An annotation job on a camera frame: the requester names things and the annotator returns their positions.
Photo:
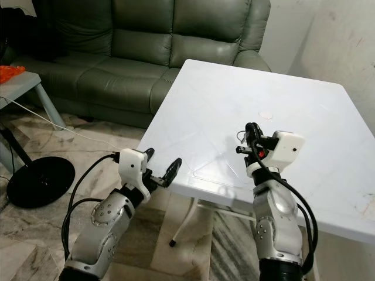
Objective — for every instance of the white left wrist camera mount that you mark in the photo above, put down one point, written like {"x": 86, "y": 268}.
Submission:
{"x": 133, "y": 170}

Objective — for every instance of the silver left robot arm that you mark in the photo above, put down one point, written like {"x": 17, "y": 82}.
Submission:
{"x": 102, "y": 231}

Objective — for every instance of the black standing fan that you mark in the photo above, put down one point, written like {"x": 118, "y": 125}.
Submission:
{"x": 41, "y": 182}

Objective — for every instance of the grey-green leather sofa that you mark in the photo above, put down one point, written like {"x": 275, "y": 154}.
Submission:
{"x": 140, "y": 50}

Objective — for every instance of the grey side table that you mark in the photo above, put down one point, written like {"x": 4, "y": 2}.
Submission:
{"x": 16, "y": 92}

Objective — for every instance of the black cloth bundle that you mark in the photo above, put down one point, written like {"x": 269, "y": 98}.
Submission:
{"x": 29, "y": 32}

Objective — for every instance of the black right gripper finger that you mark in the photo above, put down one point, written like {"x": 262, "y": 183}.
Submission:
{"x": 253, "y": 133}

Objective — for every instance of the orange plastic item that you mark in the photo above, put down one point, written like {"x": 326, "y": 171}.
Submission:
{"x": 10, "y": 74}

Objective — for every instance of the white plastic folding table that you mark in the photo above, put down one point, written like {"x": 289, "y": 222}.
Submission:
{"x": 246, "y": 93}

